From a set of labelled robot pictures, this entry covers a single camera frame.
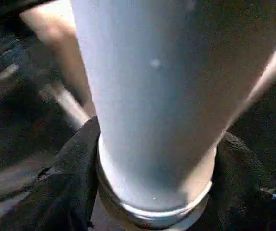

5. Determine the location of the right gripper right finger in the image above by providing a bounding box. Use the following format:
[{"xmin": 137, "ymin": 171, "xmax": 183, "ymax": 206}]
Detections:
[{"xmin": 201, "ymin": 130, "xmax": 276, "ymax": 231}]

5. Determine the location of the white plastic table top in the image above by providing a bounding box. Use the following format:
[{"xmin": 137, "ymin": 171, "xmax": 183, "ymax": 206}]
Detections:
[{"xmin": 19, "ymin": 0, "xmax": 276, "ymax": 133}]

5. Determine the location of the white plastic table leg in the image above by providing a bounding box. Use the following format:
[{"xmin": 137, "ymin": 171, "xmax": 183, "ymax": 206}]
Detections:
[{"xmin": 70, "ymin": 0, "xmax": 276, "ymax": 231}]

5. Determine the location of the black work mat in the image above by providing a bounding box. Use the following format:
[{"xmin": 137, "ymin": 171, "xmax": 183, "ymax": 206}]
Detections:
[{"xmin": 0, "ymin": 10, "xmax": 276, "ymax": 231}]

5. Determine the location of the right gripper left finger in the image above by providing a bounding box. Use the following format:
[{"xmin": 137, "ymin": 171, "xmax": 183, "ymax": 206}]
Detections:
[{"xmin": 0, "ymin": 116, "xmax": 103, "ymax": 231}]

